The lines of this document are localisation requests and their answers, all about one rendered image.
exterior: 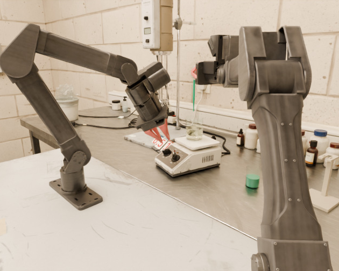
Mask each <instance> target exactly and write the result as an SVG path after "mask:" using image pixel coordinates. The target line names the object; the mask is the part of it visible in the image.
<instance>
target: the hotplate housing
mask: <svg viewBox="0 0 339 271"><path fill-rule="evenodd" d="M171 145H173V146H174V147H176V148H178V149H180V150H182V151H183V152H185V153H187V154H188V156H187V157H186V158H185V159H183V160H182V161H181V162H180V163H179V164H178V165H176V166H175V167H174V168H173V169H171V168H170V167H169V166H167V165H166V164H164V163H163V162H161V161H160V160H159V159H157V158H155V159H154V160H155V162H156V165H158V166H159V167H160V168H161V169H163V170H164V171H165V172H167V173H168V174H170V176H172V177H175V176H179V175H183V174H187V173H191V172H195V171H198V170H203V169H207V168H211V167H215V166H219V165H220V163H221V154H222V149H221V148H220V147H219V146H217V145H216V146H211V147H206V148H201V149H196V150H191V149H189V148H187V147H185V146H183V145H182V144H180V143H178V142H175V143H173V144H171Z"/></svg>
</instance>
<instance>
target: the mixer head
mask: <svg viewBox="0 0 339 271"><path fill-rule="evenodd" d="M142 34H143V49H150V51H151V53H152V54H153V55H170V54H172V51H173V0H142Z"/></svg>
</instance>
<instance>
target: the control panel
mask: <svg viewBox="0 0 339 271"><path fill-rule="evenodd" d="M167 149H170V150H171V151H172V153H171V154H170V155H169V156H163V152H161V153H160V154H159V155H158V156H156V158H157V159H159V160H160V161H161V162H163V163H164V164H166V165H167V166H169V167H170V168H171V169H173V168H174V167H175V166H176V165H178V164H179V163H180V162H181V161H182V160H183V159H185V158H186V157H187V156H188V154H187V153H185V152H183V151H182V150H180V149H178V148H176V147H174V146H173V145H170V146H169V147H167ZM174 150H175V153H176V155H180V159H179V160H178V161H176V162H172V161H171V158H172V155H173V151H174ZM177 152H178V154H177Z"/></svg>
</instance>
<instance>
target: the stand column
mask: <svg viewBox="0 0 339 271"><path fill-rule="evenodd" d="M180 10H181V0H177V17H180ZM179 106H180V30H177V70H176V127H175V130H180V127H179Z"/></svg>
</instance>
